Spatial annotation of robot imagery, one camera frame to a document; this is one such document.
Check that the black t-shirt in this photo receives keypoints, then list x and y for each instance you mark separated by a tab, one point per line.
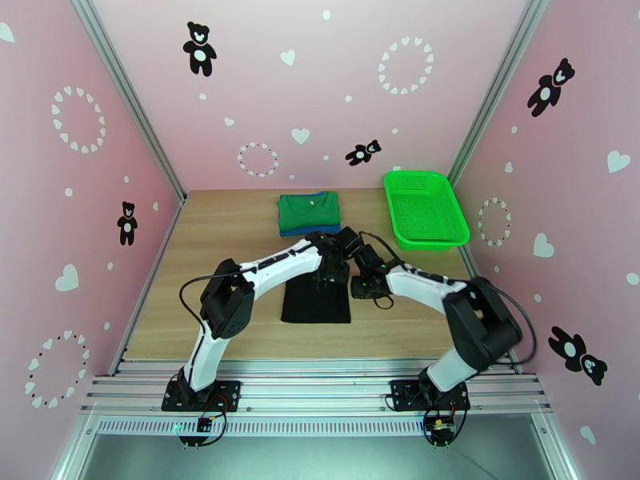
315	306

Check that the black teddy bear sticker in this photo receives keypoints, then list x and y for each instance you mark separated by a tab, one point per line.
127	226
580	361
547	93
360	154

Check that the aluminium frame rails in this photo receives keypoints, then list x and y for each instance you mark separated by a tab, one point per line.
320	388

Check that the green t-shirt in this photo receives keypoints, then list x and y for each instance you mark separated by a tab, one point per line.
300	213

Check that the aluminium corner post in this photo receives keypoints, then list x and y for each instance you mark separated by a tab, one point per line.
505	68
117	68

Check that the grey sheet metal panel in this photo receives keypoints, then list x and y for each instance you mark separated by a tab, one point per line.
320	458

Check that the green plastic basket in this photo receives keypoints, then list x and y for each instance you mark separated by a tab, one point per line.
425	208

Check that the perforated metal strip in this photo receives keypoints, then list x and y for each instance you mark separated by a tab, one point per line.
300	426

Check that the small black circuit board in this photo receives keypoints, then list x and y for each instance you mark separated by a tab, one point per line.
204	423

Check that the blue t-shirt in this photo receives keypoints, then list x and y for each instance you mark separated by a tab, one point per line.
300	233

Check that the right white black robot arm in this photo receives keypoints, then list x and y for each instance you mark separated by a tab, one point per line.
420	288

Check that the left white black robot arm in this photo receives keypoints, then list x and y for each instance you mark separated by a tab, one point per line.
280	266

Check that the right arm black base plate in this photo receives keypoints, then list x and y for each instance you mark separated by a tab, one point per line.
400	393

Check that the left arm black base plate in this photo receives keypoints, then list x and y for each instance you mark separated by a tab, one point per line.
230	393

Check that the yellow connector module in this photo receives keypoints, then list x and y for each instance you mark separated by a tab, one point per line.
440	426

